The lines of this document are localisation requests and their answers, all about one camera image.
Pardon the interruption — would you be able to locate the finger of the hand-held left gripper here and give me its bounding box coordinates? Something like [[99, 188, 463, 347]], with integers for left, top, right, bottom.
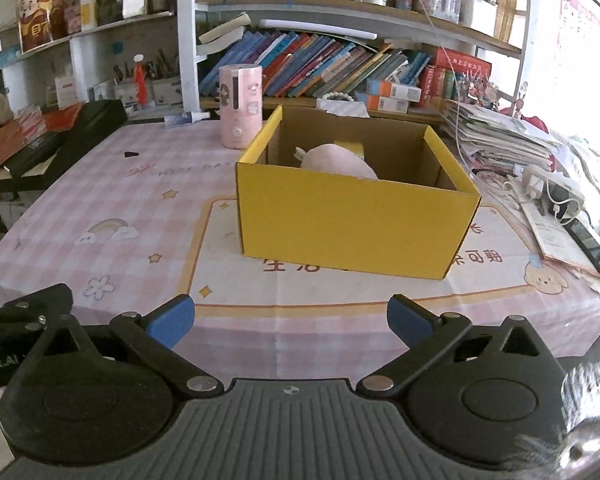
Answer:
[[0, 283, 74, 333]]

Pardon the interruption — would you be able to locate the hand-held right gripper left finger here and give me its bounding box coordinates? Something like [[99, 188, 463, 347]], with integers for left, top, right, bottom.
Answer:
[[27, 294, 224, 401]]

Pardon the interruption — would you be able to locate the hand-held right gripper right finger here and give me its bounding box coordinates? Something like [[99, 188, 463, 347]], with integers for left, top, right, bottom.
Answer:
[[356, 294, 566, 401]]

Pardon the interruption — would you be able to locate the yellow cardboard box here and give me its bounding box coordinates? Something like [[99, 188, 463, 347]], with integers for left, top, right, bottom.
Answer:
[[235, 105, 482, 281]]

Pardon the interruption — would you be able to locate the pink pig plush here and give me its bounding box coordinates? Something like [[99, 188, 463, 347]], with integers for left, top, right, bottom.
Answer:
[[294, 143, 379, 181]]

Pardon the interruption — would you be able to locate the red book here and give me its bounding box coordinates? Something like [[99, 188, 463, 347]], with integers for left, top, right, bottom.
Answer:
[[0, 110, 48, 176]]

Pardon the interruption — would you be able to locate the printed paper leaflet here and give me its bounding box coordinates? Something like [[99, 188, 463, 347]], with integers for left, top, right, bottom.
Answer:
[[520, 200, 600, 281]]

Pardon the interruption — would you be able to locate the black case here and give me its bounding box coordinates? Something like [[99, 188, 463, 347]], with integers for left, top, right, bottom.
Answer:
[[7, 99, 129, 179]]

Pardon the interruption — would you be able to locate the red folder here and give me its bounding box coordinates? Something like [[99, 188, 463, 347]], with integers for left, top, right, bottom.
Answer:
[[42, 104, 86, 132]]

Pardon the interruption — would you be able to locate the black chair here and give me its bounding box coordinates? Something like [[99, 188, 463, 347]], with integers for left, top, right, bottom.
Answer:
[[560, 330, 600, 362]]

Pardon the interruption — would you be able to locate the white power strip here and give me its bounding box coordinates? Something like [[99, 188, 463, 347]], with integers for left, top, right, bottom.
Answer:
[[522, 164, 586, 223]]

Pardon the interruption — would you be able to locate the black smartphone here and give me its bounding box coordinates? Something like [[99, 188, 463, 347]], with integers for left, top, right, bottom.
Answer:
[[562, 217, 600, 278]]

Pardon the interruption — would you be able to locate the small spray bottle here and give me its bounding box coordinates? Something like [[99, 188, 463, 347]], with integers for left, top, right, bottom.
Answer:
[[164, 111, 212, 128]]

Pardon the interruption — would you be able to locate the stack of papers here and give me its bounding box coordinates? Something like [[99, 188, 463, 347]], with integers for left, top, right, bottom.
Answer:
[[440, 99, 563, 171]]

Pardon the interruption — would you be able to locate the white card red label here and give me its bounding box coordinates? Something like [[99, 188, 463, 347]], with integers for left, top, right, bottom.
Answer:
[[55, 76, 78, 107]]

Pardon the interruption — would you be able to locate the orange and white carton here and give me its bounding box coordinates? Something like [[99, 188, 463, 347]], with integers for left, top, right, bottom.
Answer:
[[367, 94, 411, 114], [367, 80, 423, 102]]

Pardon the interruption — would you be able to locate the pink cylindrical humidifier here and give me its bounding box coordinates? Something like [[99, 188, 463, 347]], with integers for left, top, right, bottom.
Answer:
[[217, 64, 264, 149]]

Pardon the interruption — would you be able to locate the white pen holder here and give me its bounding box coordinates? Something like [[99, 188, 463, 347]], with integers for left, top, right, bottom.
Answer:
[[112, 60, 142, 108], [150, 50, 183, 107]]

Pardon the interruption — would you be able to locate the small figurine decoration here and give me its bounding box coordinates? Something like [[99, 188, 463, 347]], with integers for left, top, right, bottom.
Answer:
[[460, 67, 501, 106]]

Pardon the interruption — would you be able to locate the white bookshelf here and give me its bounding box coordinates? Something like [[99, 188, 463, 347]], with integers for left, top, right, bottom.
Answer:
[[176, 0, 531, 126]]

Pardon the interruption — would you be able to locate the row of leaning books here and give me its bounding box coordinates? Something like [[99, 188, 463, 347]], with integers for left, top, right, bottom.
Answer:
[[200, 30, 493, 108]]

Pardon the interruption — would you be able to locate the fortune god paper decoration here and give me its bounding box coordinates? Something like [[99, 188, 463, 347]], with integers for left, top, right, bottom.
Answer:
[[17, 0, 68, 53]]

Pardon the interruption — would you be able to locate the white folded book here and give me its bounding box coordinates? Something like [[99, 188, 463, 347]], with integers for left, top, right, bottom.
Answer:
[[197, 11, 252, 61]]

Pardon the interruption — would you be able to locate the white bottle yellow label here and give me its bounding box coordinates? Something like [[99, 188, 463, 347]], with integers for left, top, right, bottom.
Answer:
[[79, 0, 99, 33]]

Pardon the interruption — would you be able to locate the white rod lamp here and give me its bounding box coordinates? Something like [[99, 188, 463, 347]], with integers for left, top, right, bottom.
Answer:
[[259, 19, 379, 41]]

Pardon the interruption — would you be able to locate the white pearl-handle handbag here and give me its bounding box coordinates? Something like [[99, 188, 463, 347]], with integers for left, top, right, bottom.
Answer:
[[316, 91, 371, 119]]

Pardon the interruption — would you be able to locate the white wall shelf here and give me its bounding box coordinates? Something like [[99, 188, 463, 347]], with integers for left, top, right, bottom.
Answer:
[[0, 10, 181, 126]]

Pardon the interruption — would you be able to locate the hanging white cable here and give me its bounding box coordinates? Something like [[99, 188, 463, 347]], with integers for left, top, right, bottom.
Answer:
[[415, 0, 471, 161]]

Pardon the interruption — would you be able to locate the alphabet wall poster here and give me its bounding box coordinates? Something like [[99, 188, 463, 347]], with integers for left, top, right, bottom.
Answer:
[[555, 0, 600, 106]]

